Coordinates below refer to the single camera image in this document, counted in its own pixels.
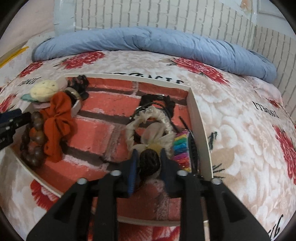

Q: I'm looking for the blue rolled quilt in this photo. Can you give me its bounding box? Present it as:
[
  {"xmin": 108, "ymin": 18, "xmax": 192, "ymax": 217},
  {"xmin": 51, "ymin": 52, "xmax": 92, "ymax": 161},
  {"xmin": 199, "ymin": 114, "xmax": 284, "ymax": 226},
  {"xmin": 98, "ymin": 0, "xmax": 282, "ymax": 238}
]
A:
[{"xmin": 32, "ymin": 27, "xmax": 277, "ymax": 83}]

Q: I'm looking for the rainbow black claw hair clip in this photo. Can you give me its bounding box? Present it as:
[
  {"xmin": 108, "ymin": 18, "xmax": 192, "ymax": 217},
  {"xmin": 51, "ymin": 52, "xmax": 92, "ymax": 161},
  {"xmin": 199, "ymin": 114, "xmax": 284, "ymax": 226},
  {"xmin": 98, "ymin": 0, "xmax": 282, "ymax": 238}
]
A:
[{"xmin": 173, "ymin": 116, "xmax": 200, "ymax": 175}]

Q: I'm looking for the cream fabric flower hair clip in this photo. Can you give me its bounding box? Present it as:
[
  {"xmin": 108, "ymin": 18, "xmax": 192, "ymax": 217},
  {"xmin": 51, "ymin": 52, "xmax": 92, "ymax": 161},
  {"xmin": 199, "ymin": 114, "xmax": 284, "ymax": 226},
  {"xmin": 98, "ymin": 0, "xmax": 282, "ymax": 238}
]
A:
[{"xmin": 125, "ymin": 106, "xmax": 176, "ymax": 158}]

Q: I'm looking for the floral plush blanket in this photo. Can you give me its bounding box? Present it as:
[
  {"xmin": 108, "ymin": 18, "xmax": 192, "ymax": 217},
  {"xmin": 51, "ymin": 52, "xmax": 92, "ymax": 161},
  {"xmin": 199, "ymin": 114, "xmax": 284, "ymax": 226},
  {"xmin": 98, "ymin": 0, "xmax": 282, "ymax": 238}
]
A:
[{"xmin": 1, "ymin": 51, "xmax": 295, "ymax": 240}]

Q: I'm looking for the black scrunchie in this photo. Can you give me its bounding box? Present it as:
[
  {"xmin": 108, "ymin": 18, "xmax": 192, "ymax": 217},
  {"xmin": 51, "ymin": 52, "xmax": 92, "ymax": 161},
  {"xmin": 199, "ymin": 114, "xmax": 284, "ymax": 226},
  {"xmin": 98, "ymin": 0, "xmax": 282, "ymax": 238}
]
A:
[{"xmin": 67, "ymin": 75, "xmax": 89, "ymax": 100}]

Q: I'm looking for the orange fabric scrunchie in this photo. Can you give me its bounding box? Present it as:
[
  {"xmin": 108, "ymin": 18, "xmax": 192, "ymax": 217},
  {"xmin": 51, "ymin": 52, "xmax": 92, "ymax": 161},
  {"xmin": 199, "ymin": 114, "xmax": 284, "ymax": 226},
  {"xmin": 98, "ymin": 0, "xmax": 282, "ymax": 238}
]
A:
[{"xmin": 40, "ymin": 91, "xmax": 75, "ymax": 163}]

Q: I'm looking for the yellow strip at bedside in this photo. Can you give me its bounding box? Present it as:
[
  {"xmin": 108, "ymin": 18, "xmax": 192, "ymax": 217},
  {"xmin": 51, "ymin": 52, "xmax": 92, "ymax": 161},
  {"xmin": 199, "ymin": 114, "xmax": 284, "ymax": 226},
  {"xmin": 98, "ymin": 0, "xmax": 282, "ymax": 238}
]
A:
[{"xmin": 0, "ymin": 47, "xmax": 29, "ymax": 68}]

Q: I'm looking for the plush pineapple pink hair clip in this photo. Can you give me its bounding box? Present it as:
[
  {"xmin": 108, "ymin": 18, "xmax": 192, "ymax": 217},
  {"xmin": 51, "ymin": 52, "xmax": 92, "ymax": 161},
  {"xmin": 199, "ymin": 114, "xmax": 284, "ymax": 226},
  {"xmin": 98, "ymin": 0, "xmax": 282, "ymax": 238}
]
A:
[{"xmin": 21, "ymin": 78, "xmax": 68, "ymax": 109}]

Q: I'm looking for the white strap wristwatch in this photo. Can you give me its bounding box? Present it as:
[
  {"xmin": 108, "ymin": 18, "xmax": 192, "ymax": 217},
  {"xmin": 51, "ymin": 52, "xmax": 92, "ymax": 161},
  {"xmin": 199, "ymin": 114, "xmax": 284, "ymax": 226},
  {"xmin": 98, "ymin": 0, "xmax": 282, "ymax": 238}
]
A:
[{"xmin": 64, "ymin": 87, "xmax": 82, "ymax": 117}]

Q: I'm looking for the brown wooden bead bracelet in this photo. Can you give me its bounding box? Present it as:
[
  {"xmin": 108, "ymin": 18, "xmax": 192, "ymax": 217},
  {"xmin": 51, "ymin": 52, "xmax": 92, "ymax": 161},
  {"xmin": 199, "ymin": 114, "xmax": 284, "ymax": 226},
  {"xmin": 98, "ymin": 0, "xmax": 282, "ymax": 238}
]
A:
[{"xmin": 19, "ymin": 111, "xmax": 46, "ymax": 168}]

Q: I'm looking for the white tray brick-pattern base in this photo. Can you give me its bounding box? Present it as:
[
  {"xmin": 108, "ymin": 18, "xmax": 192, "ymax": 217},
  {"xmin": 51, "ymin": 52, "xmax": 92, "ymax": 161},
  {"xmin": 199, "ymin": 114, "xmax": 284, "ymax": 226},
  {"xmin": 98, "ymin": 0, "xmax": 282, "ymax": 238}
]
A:
[{"xmin": 6, "ymin": 73, "xmax": 213, "ymax": 196}]

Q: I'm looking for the black leather cord bracelet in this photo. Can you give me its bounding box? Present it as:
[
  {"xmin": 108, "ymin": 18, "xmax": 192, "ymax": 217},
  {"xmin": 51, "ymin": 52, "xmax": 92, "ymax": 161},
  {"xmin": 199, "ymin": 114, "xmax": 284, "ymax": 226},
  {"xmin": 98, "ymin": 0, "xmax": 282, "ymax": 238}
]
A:
[{"xmin": 129, "ymin": 93, "xmax": 180, "ymax": 134}]

